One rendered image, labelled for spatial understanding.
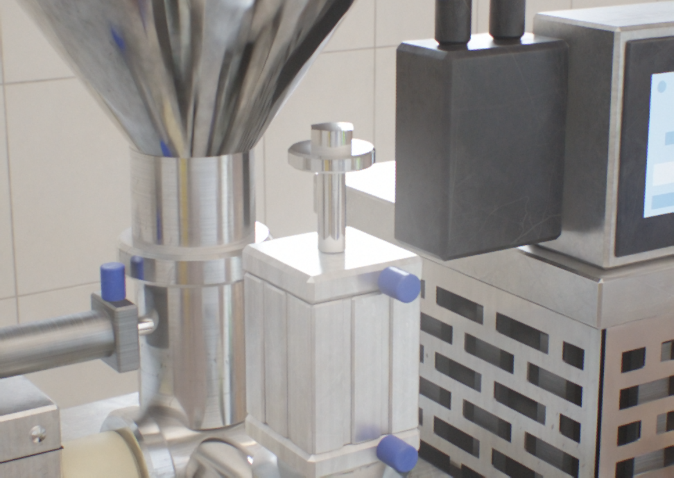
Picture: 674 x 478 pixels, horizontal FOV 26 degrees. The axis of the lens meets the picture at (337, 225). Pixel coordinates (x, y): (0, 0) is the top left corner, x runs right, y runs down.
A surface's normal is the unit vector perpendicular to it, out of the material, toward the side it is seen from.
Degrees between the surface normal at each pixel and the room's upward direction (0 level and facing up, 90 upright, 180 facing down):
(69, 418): 0
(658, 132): 90
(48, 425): 90
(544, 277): 90
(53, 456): 90
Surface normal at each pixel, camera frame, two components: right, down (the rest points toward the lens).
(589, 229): -0.84, 0.14
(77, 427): 0.00, -0.96
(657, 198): 0.54, 0.22
